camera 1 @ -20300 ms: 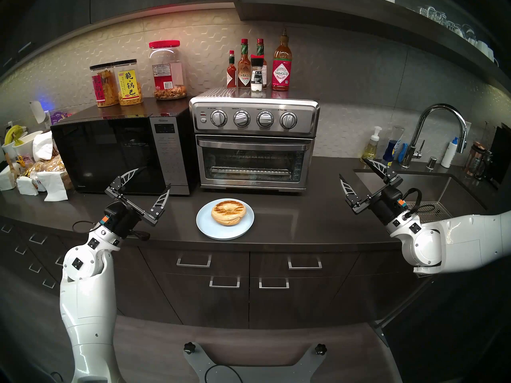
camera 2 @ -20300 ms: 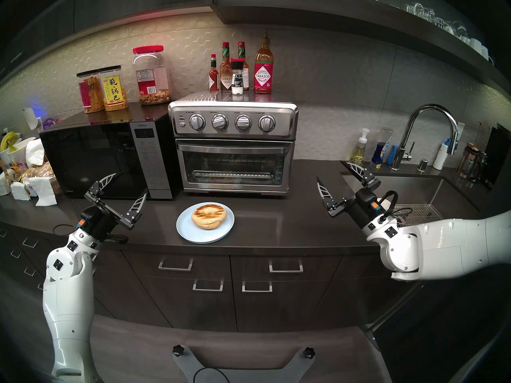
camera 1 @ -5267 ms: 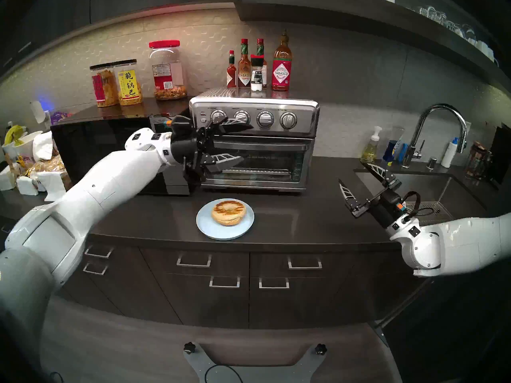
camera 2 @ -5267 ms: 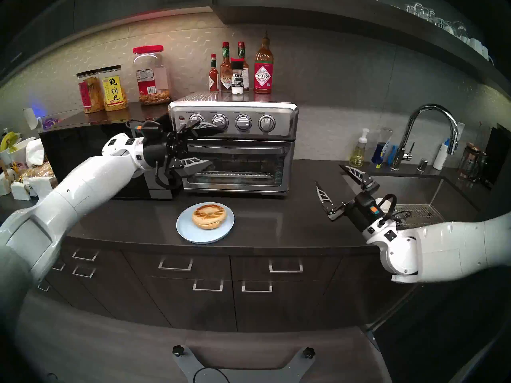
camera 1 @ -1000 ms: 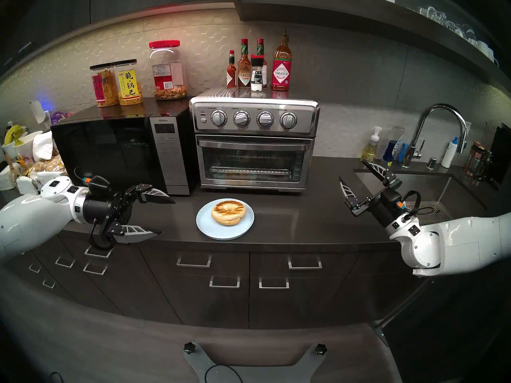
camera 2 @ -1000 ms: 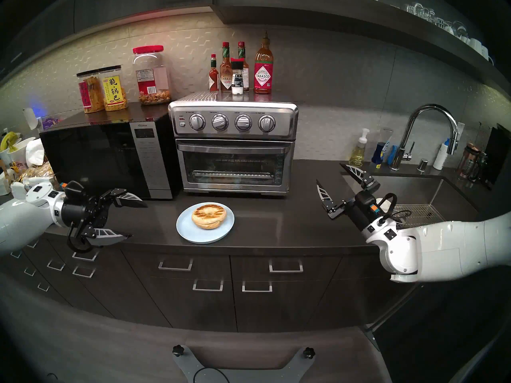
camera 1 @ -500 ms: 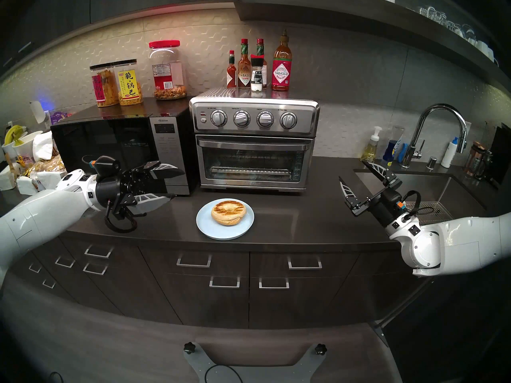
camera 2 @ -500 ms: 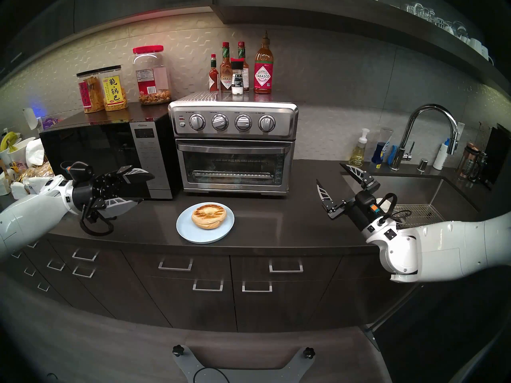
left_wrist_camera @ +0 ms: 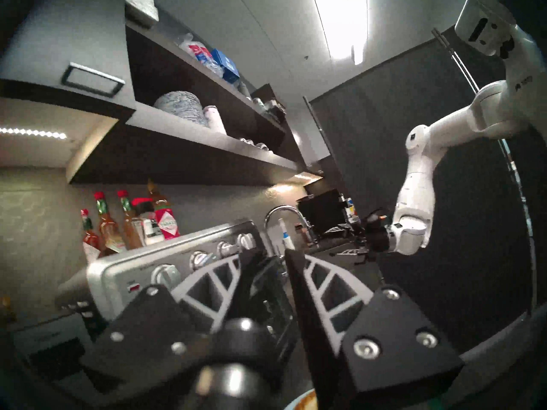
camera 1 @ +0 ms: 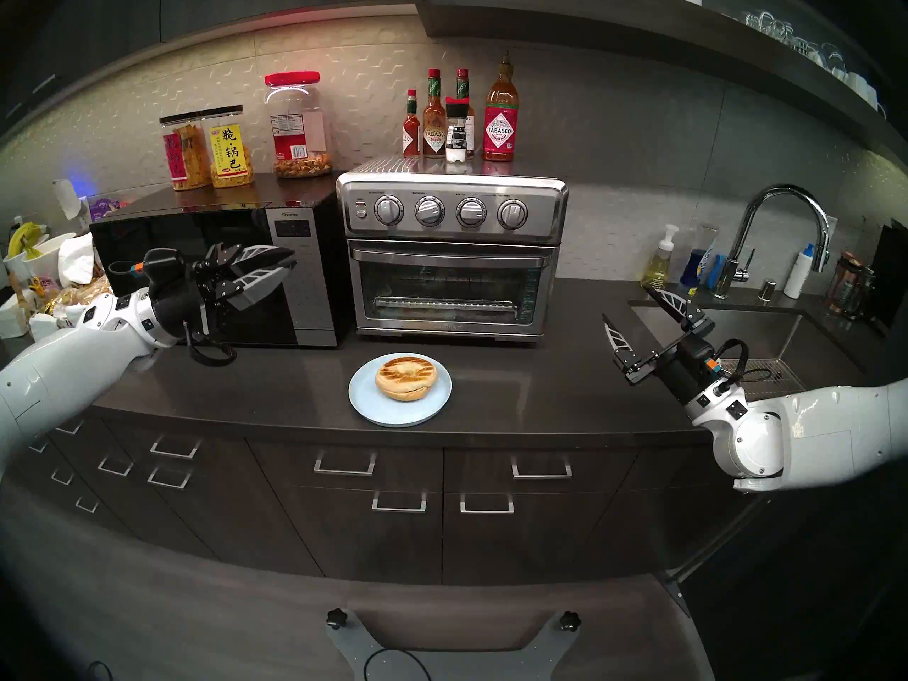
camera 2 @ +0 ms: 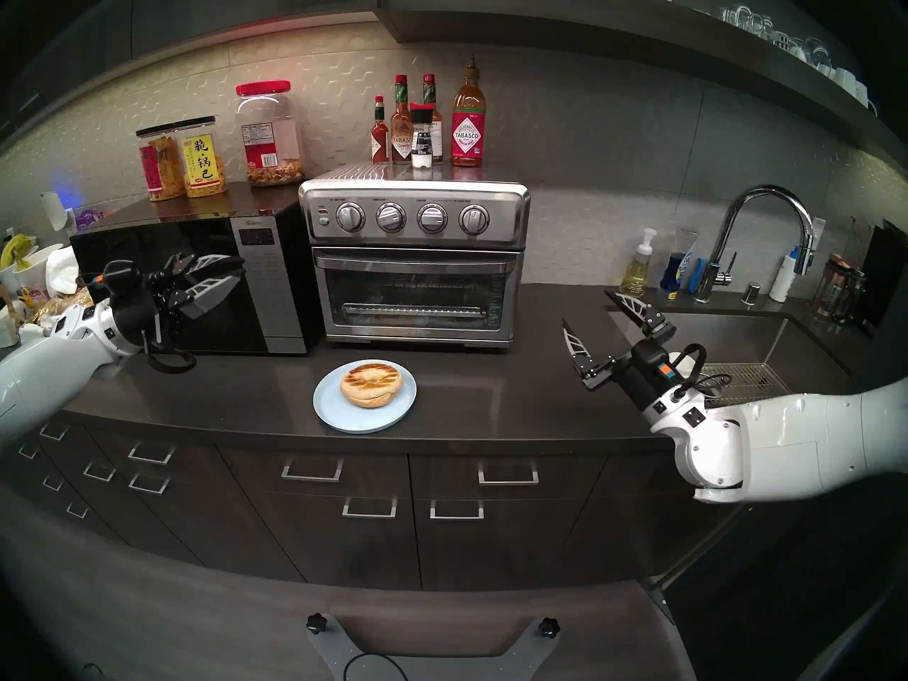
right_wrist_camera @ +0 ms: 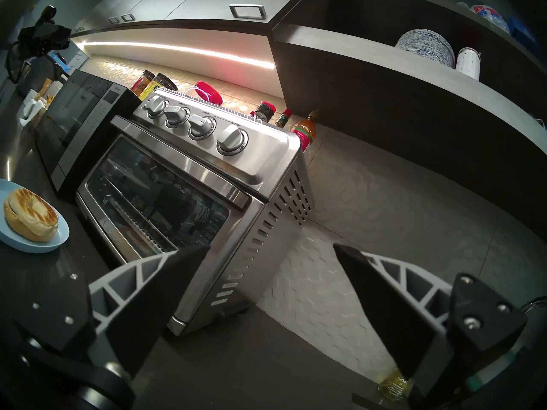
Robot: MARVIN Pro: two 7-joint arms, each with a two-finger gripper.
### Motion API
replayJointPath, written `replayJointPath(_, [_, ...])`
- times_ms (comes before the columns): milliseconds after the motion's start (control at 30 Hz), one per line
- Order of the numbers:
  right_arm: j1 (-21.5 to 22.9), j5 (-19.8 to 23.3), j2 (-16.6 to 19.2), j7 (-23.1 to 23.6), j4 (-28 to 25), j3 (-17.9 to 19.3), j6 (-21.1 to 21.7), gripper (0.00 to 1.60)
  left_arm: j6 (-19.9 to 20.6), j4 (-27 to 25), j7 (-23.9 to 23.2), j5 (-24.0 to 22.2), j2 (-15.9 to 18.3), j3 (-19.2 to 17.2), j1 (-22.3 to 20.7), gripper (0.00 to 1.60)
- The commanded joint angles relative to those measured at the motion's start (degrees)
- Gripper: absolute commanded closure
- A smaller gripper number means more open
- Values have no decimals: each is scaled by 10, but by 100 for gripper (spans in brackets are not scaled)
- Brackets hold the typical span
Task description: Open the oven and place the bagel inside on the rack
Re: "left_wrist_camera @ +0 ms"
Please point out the blue cardboard box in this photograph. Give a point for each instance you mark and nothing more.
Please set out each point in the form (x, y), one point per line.
(226, 65)

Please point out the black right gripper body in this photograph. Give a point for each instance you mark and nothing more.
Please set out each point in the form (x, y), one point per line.
(377, 236)

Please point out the LED light strip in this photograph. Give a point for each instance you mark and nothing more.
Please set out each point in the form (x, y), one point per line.
(34, 133)

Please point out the black countertop appliance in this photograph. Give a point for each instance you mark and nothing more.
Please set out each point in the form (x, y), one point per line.
(320, 210)

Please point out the green neck sauce bottle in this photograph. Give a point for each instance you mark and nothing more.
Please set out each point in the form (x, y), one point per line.
(128, 223)

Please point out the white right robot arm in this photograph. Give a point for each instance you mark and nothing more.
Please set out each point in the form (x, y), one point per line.
(414, 191)

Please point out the ceiling light panel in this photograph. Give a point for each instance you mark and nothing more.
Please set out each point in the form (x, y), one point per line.
(342, 20)

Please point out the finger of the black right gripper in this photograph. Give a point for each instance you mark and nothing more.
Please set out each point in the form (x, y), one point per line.
(348, 254)
(339, 229)

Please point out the white bottle blue cap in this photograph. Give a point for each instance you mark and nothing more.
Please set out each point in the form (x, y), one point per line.
(286, 238)

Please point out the black shelf device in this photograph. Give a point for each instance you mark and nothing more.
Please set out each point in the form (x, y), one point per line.
(271, 106)

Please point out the red white plastic bag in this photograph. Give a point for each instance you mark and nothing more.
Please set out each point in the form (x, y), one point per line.
(198, 52)

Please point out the toasted bagel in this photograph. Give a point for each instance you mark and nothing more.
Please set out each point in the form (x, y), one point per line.
(308, 402)

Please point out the silver oven knob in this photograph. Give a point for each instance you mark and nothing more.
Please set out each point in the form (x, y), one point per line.
(198, 259)
(166, 276)
(224, 249)
(247, 241)

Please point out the stack of patterned plates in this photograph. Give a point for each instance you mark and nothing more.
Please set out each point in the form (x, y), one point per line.
(179, 108)

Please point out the black silver microwave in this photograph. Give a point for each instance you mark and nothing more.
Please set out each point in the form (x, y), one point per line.
(47, 345)

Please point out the brown sauce Tabasco bottle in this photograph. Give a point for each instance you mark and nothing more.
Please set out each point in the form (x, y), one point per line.
(109, 232)

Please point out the dark wall shelf unit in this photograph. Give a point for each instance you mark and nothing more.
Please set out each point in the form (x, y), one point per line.
(192, 157)

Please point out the green box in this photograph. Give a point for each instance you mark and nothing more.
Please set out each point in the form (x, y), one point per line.
(141, 5)

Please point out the chrome gooseneck faucet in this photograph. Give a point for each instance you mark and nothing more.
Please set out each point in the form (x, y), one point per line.
(277, 209)

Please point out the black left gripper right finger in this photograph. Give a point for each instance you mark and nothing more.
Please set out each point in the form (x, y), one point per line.
(384, 349)

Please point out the stainless steel toaster oven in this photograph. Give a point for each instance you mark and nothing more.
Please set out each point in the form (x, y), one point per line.
(115, 281)

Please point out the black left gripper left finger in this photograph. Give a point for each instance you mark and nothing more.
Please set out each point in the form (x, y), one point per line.
(141, 341)

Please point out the grey wall cabinet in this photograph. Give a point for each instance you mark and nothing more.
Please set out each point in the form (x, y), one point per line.
(51, 29)

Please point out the white dotted cup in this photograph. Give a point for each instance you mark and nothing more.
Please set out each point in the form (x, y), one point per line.
(215, 119)

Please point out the light blue plate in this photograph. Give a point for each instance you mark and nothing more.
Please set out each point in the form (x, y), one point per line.
(290, 407)

